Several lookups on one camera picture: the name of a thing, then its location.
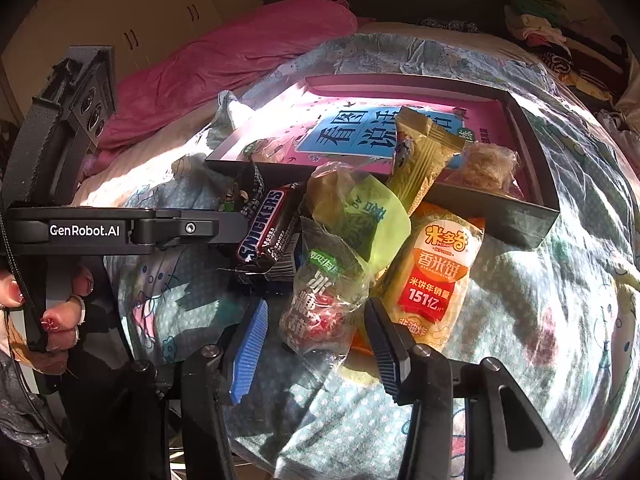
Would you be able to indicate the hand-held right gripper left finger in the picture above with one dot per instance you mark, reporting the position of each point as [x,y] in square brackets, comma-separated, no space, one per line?
[250,355]

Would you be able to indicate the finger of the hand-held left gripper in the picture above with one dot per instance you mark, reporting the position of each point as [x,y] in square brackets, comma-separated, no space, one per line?
[190,227]

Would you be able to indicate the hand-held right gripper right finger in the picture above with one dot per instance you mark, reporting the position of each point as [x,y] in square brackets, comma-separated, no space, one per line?
[384,347]

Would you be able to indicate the brown chocolate bar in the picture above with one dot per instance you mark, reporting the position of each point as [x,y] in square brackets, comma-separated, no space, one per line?
[262,230]

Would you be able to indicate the green candy packet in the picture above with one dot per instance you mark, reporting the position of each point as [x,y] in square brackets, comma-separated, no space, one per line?
[252,182]

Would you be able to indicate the clear red candy packet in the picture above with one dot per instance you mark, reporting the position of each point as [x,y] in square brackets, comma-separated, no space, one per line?
[320,300]

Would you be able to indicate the orange rice cracker packet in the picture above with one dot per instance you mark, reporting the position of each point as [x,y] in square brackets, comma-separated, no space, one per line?
[435,270]

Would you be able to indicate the green and yellow snack packet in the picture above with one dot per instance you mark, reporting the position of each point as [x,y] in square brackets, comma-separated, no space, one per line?
[370,210]

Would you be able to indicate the gold snack packet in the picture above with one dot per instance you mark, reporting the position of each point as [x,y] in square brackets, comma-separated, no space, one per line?
[417,170]

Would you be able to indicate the shallow pink cardboard box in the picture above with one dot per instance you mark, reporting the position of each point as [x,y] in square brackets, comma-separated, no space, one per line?
[490,120]

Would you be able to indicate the person's left hand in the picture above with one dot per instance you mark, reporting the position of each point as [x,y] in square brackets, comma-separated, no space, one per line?
[57,322]

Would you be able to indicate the beige bed sheet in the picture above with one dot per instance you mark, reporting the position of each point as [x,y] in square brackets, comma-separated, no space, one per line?
[150,165]

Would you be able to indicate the cartoon cat printed blanket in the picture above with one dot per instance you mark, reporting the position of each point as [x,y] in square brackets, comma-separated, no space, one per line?
[525,310]

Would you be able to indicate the pink blanket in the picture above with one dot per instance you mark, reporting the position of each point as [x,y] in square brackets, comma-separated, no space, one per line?
[200,60]

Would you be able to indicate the clear wrapped flaky pastry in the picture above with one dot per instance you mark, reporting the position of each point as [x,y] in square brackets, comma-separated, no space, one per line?
[487,165]

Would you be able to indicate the beige wardrobe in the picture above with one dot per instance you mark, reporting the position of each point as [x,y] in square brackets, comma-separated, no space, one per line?
[125,5]

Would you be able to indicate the pile of clothes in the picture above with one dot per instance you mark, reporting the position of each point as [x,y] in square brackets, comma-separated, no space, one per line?
[545,35]

